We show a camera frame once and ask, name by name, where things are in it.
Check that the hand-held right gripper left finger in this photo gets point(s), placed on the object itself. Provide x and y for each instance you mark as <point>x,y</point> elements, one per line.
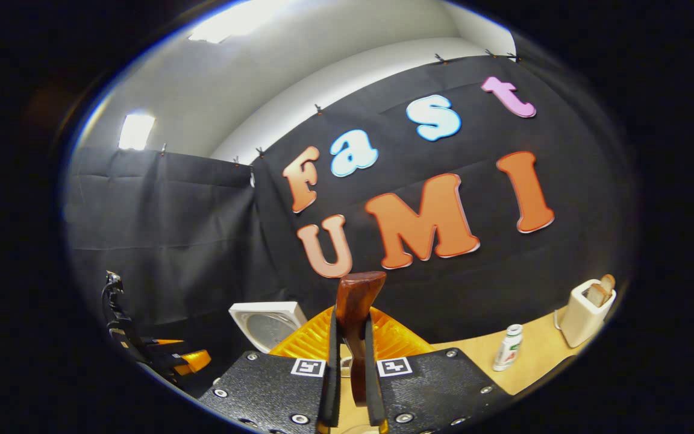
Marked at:
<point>275,392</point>

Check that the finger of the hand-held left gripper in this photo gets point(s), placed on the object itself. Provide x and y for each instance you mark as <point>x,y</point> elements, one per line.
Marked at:
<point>166,342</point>
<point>195,360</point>

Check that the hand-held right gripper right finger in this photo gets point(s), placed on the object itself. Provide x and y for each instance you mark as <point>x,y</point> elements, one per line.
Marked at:
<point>437,392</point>

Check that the white rice cooker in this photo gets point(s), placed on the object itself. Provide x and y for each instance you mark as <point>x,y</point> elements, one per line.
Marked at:
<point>265,325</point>

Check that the wooden spoon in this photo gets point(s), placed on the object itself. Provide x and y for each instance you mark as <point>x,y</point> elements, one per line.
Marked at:
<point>356,301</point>

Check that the white bottle green label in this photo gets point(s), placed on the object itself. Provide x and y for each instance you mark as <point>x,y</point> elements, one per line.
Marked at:
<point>508,352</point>

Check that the black backdrop cloth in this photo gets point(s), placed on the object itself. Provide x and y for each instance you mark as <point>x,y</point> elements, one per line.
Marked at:
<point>202,241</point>

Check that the white toaster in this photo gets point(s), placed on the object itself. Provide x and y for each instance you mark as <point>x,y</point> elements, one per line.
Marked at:
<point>582,319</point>

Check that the toasted bread slice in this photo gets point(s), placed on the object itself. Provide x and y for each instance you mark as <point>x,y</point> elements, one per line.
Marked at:
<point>608,282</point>
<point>595,295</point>

